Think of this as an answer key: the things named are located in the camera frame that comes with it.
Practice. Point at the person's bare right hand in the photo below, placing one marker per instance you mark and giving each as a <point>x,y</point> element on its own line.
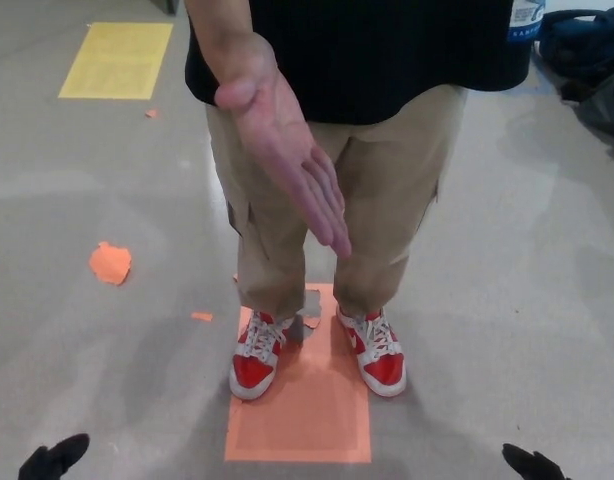
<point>282,140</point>

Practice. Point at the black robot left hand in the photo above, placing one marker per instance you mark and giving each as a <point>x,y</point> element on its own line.
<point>52,462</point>

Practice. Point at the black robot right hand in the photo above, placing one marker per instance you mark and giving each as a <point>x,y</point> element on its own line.
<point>529,465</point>

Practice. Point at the person's bare right forearm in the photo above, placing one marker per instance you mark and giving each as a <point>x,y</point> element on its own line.
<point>232,40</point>

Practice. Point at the khaki cargo pants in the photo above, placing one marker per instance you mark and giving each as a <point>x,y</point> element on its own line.
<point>387,200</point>

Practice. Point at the black t-shirt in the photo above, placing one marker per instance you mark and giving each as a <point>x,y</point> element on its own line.
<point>387,55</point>

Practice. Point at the red white left sneaker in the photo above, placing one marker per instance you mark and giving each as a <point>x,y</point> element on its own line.
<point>382,367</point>

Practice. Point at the red white sneaker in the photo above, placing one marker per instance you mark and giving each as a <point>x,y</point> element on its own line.
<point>252,367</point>
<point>382,367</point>

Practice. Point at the yellow floor sheet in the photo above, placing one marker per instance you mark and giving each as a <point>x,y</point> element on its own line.
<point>117,60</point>

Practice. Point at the small flat orange scrap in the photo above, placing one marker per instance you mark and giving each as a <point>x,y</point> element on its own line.
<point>202,316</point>

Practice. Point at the large torn orange paper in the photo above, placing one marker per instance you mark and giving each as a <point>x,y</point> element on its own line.
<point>109,262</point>

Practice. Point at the red white right sneaker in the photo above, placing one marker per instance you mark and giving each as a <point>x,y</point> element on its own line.
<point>252,367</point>

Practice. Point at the orange floor sheet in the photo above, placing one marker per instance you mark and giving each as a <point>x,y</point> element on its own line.
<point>302,415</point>

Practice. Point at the white container blue label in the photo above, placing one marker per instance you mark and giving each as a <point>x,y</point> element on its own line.
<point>524,25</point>

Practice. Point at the dark blue bag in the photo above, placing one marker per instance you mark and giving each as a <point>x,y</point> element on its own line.
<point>582,45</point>

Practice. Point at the black plastic bag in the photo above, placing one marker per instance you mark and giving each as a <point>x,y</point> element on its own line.
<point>607,110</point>

